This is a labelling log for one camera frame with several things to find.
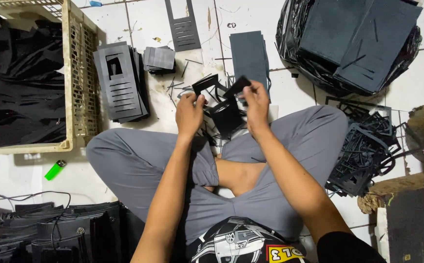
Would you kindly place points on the person's right hand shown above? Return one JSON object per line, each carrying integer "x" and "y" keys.
{"x": 257, "y": 113}

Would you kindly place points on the person's left hand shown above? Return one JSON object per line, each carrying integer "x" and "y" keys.
{"x": 189, "y": 118}

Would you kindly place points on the black cut frame sheet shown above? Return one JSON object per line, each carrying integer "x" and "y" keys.
{"x": 226, "y": 117}

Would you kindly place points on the small black cutout piece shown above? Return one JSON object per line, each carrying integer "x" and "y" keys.
{"x": 237, "y": 87}

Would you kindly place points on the heap of thin black strips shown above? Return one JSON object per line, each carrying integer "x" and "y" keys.
{"x": 186, "y": 86}

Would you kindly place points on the stack of plain grey sheets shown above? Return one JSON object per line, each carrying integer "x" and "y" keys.
{"x": 249, "y": 58}

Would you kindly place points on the person's bare foot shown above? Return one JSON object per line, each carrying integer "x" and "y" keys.
{"x": 239, "y": 175}

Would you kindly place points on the stack of small black squares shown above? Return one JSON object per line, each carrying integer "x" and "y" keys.
{"x": 159, "y": 59}

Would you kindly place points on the person's grey trousers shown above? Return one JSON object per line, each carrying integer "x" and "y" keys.
{"x": 270, "y": 182}

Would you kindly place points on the stack of slotted black sheets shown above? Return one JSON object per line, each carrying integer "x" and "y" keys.
{"x": 121, "y": 82}

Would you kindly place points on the single slotted black sheet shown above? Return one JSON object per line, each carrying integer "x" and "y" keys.
{"x": 183, "y": 27}

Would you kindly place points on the pile of black offcut frames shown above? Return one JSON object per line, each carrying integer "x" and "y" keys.
{"x": 365, "y": 149}

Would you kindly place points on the black plastic bag of sheets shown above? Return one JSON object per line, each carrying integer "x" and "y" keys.
{"x": 351, "y": 44}

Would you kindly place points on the person's printed black shirt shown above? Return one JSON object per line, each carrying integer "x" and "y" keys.
{"x": 241, "y": 243}

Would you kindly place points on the green lighter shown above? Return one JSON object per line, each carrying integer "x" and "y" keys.
{"x": 55, "y": 170}

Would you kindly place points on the small blue scrap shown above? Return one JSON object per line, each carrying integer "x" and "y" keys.
{"x": 95, "y": 3}

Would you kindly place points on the beige plastic crate of scraps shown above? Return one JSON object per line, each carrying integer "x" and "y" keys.
{"x": 29, "y": 76}

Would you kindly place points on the stack of black leather pieces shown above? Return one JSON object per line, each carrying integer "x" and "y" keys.
{"x": 58, "y": 233}

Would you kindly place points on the dark board with wooden edge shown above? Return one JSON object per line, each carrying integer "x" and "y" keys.
{"x": 413, "y": 222}

